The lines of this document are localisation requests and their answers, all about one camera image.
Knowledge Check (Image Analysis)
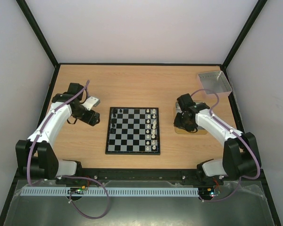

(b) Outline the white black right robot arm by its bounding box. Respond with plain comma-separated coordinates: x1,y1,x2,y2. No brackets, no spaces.
174,94,261,185

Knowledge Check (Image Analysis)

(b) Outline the black frame post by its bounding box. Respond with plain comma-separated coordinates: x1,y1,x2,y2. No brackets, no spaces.
222,0,268,69
16,0,60,69

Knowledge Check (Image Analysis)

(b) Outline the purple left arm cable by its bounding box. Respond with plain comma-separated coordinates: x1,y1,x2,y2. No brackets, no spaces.
27,80,90,186

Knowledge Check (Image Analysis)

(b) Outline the black white chess board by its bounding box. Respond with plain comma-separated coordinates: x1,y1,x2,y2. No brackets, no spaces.
105,107,161,155

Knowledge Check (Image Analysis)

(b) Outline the white slotted cable duct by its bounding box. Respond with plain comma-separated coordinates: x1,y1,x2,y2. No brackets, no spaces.
20,187,199,197

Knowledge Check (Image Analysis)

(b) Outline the black chess king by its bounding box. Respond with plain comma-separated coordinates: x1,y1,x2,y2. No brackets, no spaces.
110,128,116,134

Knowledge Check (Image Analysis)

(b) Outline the gold metal tin tray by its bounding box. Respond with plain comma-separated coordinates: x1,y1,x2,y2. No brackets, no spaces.
174,101,209,136

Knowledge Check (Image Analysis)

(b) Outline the white chess piece row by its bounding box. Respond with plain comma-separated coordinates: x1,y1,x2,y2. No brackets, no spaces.
145,108,158,152

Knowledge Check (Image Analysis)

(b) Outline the black frame post left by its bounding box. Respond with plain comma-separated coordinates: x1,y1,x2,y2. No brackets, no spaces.
16,0,60,69

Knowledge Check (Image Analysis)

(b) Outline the black frame post right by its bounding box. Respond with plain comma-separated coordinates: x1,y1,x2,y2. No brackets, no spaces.
222,0,268,69

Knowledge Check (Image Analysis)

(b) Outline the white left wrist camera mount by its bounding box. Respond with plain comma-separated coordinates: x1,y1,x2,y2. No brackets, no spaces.
82,97,100,111

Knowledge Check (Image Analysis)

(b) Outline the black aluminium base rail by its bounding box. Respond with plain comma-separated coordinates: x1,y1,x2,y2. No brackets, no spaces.
14,167,267,186

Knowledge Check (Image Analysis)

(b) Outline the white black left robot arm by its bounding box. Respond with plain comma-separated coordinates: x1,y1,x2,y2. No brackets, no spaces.
15,83,100,185

